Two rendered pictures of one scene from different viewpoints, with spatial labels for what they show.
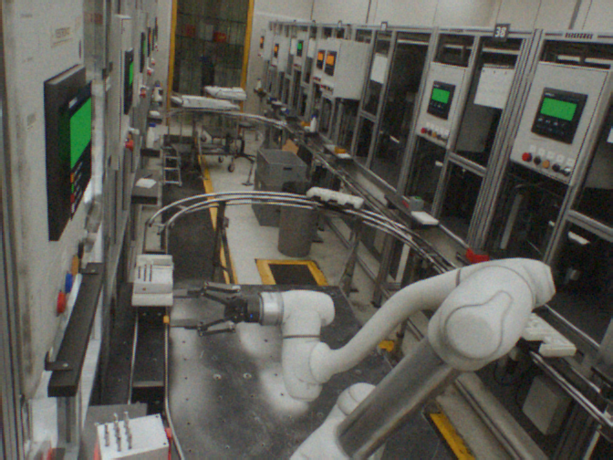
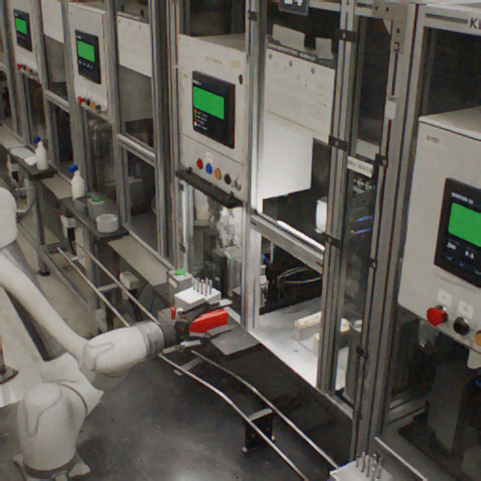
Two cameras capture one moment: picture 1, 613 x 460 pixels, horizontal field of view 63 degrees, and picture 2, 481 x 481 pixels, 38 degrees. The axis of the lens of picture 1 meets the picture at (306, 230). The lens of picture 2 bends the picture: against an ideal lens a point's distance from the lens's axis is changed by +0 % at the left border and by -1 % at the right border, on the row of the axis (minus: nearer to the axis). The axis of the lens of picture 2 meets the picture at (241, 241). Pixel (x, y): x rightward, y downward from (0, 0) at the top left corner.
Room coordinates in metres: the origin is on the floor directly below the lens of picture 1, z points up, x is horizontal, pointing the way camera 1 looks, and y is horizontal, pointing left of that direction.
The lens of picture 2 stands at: (2.85, -0.11, 2.18)
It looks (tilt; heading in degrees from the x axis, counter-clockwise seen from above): 25 degrees down; 165
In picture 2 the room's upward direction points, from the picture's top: 1 degrees clockwise
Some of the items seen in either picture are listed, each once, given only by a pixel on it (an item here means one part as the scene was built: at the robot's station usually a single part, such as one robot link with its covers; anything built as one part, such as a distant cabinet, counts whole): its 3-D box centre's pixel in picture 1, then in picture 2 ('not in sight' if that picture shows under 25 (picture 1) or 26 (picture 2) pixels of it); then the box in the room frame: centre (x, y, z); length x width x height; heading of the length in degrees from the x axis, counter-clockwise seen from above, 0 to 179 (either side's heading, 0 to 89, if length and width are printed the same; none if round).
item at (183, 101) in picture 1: (203, 131); not in sight; (6.62, 1.57, 0.48); 0.88 x 0.56 x 0.96; 126
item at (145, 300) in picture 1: (153, 283); not in sight; (1.74, 0.57, 0.84); 0.36 x 0.14 x 0.10; 18
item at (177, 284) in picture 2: not in sight; (182, 287); (0.65, 0.26, 0.97); 0.08 x 0.08 x 0.12; 18
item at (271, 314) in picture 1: (268, 308); (149, 339); (1.20, 0.07, 1.12); 0.09 x 0.06 x 0.09; 18
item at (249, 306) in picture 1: (242, 308); (173, 332); (1.18, 0.14, 1.12); 0.09 x 0.07 x 0.08; 108
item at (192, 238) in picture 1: (188, 186); not in sight; (5.66, 1.48, 0.01); 5.85 x 0.59 x 0.01; 18
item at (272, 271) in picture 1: (297, 287); not in sight; (3.55, 0.00, 0.01); 1.00 x 0.55 x 0.01; 18
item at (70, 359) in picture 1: (79, 311); (205, 185); (0.68, 0.34, 1.37); 0.36 x 0.04 x 0.04; 18
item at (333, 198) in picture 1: (334, 201); not in sight; (3.26, -0.15, 0.84); 0.37 x 0.14 x 0.10; 76
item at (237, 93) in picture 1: (224, 118); not in sight; (7.96, 1.57, 0.48); 0.84 x 0.58 x 0.97; 26
